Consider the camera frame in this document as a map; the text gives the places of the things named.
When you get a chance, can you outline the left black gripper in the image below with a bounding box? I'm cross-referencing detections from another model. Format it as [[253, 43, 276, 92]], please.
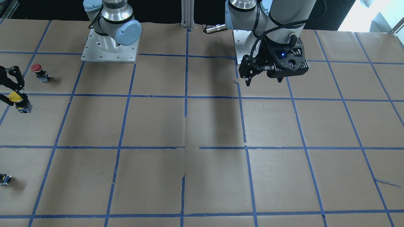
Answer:
[[238, 40, 309, 87]]

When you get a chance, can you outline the yellow push button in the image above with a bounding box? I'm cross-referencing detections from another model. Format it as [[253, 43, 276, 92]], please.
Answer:
[[8, 91, 32, 113]]

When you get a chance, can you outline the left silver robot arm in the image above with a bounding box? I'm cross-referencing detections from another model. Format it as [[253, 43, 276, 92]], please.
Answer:
[[225, 0, 327, 86]]

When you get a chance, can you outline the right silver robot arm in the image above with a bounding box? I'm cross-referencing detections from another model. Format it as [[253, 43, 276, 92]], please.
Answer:
[[1, 0, 142, 111]]

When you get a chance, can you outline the red push button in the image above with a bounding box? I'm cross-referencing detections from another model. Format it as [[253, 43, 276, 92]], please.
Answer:
[[30, 64, 50, 82]]

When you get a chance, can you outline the black button at edge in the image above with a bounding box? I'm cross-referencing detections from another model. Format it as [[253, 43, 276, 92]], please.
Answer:
[[0, 173, 12, 185]]

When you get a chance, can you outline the brown paper table cover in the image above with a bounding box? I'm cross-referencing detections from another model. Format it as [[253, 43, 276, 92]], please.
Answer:
[[1, 23, 404, 227]]

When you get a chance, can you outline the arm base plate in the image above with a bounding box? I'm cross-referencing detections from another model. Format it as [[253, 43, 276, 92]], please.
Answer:
[[81, 29, 140, 63], [234, 29, 286, 67]]

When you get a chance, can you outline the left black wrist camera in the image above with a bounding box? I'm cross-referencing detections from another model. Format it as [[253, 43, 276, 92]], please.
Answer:
[[267, 43, 310, 82]]

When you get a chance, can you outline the aluminium frame post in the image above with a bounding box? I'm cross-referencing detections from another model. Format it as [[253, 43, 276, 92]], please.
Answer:
[[181, 0, 194, 30]]

